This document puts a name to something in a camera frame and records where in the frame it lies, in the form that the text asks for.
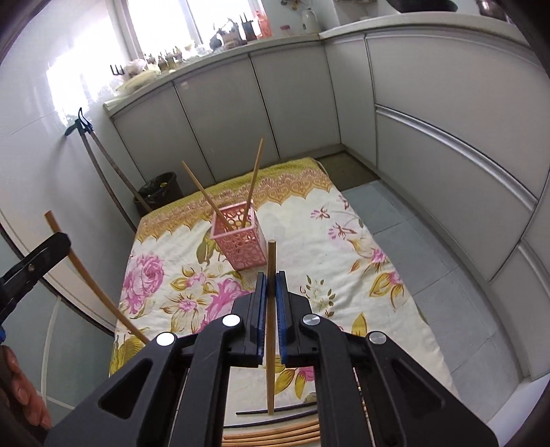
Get wooden chopstick longest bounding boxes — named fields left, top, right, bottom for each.
left=223, top=420, right=320, bottom=440

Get wooden chopstick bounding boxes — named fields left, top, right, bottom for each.
left=222, top=428, right=320, bottom=446
left=265, top=239, right=276, bottom=415
left=44, top=208, right=152, bottom=343

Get person's left hand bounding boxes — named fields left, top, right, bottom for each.
left=1, top=346, right=51, bottom=429

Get floral tablecloth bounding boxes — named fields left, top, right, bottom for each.
left=107, top=156, right=461, bottom=447

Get pink perforated utensil holder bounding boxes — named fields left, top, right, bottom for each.
left=211, top=202, right=267, bottom=271

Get black trash bin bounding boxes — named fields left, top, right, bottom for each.
left=138, top=172, right=184, bottom=210

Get white kettle on counter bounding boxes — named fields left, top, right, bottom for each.
left=301, top=8, right=321, bottom=34

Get broom handles with clip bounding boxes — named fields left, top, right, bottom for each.
left=63, top=107, right=154, bottom=235

